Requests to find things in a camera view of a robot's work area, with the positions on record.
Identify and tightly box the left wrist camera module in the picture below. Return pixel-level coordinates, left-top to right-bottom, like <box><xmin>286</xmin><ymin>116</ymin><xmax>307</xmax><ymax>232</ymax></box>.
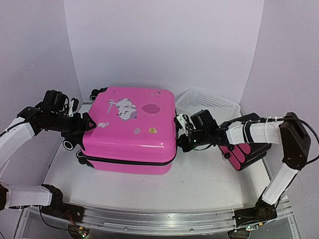
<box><xmin>68</xmin><ymin>98</ymin><xmax>79</xmax><ymax>117</ymax></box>

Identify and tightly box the pink and black drawer organizer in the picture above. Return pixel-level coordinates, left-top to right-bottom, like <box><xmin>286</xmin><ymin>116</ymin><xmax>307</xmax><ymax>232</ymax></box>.
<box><xmin>219</xmin><ymin>143</ymin><xmax>271</xmax><ymax>171</ymax></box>

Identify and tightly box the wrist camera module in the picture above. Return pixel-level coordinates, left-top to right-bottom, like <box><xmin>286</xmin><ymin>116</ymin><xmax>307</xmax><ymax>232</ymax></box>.
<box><xmin>68</xmin><ymin>98</ymin><xmax>79</xmax><ymax>117</ymax></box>
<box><xmin>174</xmin><ymin>114</ymin><xmax>191</xmax><ymax>131</ymax></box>

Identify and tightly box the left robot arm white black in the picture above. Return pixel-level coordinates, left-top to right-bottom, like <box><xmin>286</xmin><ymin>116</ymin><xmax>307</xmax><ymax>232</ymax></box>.
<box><xmin>0</xmin><ymin>90</ymin><xmax>97</xmax><ymax>218</ymax></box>

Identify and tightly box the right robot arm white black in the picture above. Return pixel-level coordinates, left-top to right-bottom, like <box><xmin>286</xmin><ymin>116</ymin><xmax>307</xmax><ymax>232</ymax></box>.
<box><xmin>174</xmin><ymin>110</ymin><xmax>313</xmax><ymax>225</ymax></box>

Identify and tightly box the white perforated plastic basket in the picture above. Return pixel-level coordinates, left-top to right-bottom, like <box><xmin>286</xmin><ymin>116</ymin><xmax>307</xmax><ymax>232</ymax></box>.
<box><xmin>175</xmin><ymin>88</ymin><xmax>241</xmax><ymax>118</ymax></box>

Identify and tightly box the pink hard-shell kids suitcase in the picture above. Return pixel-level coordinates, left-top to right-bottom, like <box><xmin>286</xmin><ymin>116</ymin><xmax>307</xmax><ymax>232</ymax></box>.
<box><xmin>62</xmin><ymin>87</ymin><xmax>177</xmax><ymax>175</ymax></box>

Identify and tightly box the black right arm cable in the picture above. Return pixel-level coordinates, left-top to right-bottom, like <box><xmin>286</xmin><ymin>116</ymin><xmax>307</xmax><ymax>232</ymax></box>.
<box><xmin>249</xmin><ymin>118</ymin><xmax>319</xmax><ymax>165</ymax></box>

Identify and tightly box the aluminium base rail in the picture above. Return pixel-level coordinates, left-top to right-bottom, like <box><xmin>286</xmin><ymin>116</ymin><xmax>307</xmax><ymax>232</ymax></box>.
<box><xmin>22</xmin><ymin>189</ymin><xmax>292</xmax><ymax>231</ymax></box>

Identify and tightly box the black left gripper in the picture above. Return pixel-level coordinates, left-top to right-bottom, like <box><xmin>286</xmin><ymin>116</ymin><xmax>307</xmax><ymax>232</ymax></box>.
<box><xmin>49</xmin><ymin>113</ymin><xmax>97</xmax><ymax>140</ymax></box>

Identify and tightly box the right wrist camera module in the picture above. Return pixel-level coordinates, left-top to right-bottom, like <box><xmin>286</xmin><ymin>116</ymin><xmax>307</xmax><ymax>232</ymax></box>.
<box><xmin>174</xmin><ymin>114</ymin><xmax>191</xmax><ymax>131</ymax></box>

